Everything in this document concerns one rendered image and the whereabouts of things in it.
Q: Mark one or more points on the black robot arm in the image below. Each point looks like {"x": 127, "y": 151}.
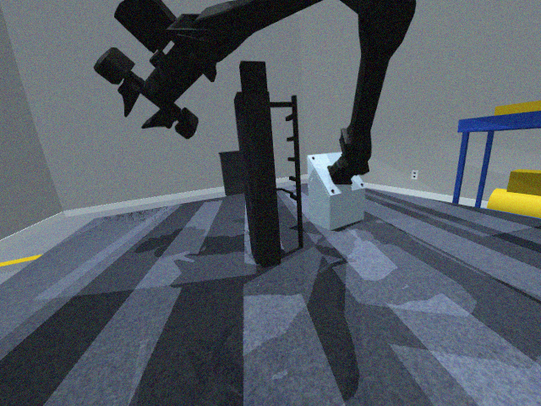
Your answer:
{"x": 202, "y": 40}

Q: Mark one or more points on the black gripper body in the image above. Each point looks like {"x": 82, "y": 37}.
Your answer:
{"x": 114, "y": 66}

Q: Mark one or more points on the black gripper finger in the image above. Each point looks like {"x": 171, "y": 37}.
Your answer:
{"x": 156, "y": 120}
{"x": 129, "y": 101}

